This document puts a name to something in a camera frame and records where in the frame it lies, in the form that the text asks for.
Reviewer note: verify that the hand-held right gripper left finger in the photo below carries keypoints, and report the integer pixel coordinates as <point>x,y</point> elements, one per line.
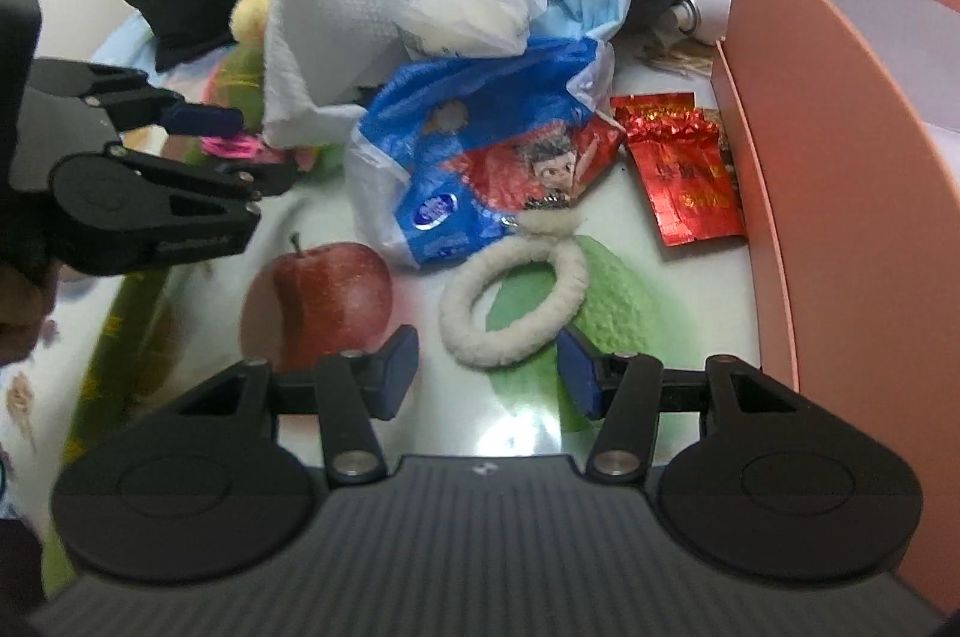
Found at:
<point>394,374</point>

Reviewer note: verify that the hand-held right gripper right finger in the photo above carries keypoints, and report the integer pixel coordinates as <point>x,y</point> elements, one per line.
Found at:
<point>579,374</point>

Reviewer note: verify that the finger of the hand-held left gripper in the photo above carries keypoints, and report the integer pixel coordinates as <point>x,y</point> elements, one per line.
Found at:
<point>202,120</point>
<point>217,180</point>

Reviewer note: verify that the red cartoon snack packet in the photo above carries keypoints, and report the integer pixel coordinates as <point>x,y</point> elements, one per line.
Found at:
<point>547,157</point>

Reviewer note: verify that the red foil packet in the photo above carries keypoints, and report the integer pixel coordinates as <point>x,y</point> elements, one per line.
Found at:
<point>682,180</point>

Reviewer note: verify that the blue white plastic bag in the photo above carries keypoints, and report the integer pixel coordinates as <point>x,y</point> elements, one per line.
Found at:
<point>442,157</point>

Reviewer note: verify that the pink cardboard box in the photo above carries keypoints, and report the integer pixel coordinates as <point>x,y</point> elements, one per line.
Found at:
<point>840,194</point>

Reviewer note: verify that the person's left hand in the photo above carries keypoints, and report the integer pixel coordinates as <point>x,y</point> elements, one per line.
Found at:
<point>22,307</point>

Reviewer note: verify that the green pink plush toy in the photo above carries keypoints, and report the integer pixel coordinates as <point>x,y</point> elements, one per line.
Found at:
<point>240,82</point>

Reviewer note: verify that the fruit printed mat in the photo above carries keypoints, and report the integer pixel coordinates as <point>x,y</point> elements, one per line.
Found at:
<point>525,307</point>

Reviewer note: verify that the yellow plush toy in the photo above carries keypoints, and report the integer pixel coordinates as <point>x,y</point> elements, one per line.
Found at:
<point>251,11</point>

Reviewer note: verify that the white tissue paper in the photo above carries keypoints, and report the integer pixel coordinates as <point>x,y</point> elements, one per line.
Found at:
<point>315,22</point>

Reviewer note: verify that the clear plastic bag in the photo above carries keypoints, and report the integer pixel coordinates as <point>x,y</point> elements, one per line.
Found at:
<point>465,7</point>

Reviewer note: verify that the white small bottle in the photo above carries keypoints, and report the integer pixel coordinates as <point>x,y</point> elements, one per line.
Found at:
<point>709,0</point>

